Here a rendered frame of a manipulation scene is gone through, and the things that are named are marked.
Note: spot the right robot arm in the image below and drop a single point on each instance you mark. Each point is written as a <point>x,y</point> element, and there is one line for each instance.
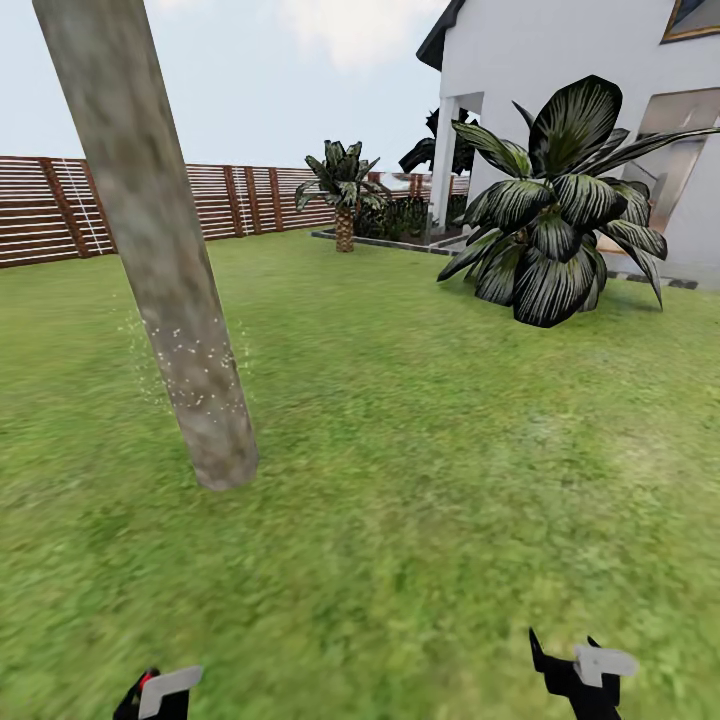
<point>592,684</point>

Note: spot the fixed window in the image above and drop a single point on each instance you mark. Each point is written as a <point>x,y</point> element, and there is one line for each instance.
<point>666,169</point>

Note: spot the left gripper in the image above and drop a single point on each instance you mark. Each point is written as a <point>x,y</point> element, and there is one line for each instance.
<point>173,707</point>

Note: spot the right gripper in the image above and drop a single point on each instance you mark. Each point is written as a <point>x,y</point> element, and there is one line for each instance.
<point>562,679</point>

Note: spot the tree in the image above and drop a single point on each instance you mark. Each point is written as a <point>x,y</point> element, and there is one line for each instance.
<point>108,68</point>

